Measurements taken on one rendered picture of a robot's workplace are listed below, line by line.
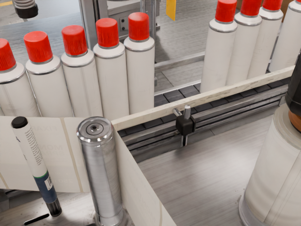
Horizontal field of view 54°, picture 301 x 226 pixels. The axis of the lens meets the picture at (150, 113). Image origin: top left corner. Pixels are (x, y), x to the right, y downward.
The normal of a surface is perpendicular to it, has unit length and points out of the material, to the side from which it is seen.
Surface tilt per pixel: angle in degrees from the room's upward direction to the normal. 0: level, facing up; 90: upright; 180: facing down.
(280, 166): 87
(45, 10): 0
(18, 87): 90
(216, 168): 0
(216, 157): 0
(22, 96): 90
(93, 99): 90
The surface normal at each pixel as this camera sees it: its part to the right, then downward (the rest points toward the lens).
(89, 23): 0.41, 0.61
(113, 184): 0.77, 0.43
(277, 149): -0.94, 0.23
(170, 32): 0.00, -0.74
